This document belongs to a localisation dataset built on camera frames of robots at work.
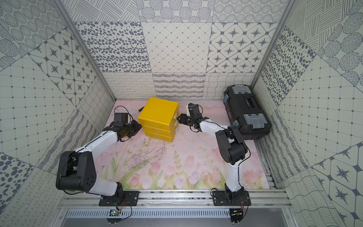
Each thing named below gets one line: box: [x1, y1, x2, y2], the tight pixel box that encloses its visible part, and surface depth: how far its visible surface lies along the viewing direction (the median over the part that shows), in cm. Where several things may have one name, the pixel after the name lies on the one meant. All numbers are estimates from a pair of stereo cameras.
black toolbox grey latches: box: [223, 84, 272, 141], surface depth 95 cm
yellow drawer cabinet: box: [138, 97, 180, 143], surface depth 86 cm
